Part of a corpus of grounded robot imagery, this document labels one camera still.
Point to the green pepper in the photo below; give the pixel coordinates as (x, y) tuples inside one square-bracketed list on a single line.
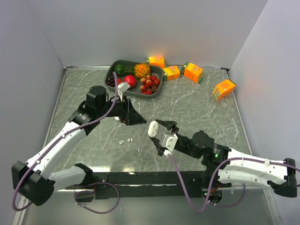
[(119, 69)]

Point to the dark purple grapes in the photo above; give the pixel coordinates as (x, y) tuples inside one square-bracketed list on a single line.
[(111, 81)]

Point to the orange pineapple toy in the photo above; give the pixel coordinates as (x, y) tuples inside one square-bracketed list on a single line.
[(142, 70)]

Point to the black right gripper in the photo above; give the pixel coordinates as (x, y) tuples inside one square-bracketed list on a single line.
[(169, 124)]

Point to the white oval charging case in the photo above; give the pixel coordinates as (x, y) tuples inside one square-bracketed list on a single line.
[(153, 129)]

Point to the red pomegranate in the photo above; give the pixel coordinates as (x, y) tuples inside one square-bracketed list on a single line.
[(130, 79)]

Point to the orange striped sponge box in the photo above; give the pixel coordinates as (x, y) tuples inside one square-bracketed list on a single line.
[(223, 89)]

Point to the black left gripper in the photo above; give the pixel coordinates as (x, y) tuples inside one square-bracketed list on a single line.
[(128, 114)]

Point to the orange box middle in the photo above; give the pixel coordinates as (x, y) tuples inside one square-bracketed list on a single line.
[(171, 73)]

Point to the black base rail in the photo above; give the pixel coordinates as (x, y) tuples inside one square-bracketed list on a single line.
[(195, 182)]

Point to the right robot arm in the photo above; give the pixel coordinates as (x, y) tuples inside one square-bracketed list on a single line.
[(225, 165)]

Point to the orange sponge box near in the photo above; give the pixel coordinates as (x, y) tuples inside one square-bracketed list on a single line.
[(192, 72)]

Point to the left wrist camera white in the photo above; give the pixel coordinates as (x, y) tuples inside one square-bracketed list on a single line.
[(122, 87)]

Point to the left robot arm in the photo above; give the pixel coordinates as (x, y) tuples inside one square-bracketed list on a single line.
[(35, 178)]

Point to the orange box back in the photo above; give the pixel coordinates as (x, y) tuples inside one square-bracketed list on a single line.
[(156, 61)]

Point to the dark grey fruit tray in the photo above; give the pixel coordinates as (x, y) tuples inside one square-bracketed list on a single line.
[(135, 92)]

